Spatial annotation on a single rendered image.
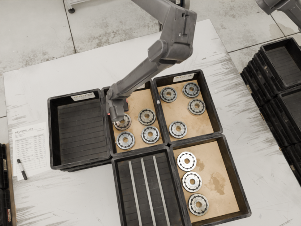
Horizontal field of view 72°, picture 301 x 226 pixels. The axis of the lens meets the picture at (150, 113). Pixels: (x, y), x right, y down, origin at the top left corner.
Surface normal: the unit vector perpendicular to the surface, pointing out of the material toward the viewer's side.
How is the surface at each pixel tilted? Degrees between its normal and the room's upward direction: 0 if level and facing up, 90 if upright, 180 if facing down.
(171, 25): 61
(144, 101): 0
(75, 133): 0
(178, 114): 0
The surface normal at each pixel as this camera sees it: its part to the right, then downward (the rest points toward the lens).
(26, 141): 0.00, -0.34
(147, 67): -0.82, 0.14
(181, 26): 0.55, 0.30
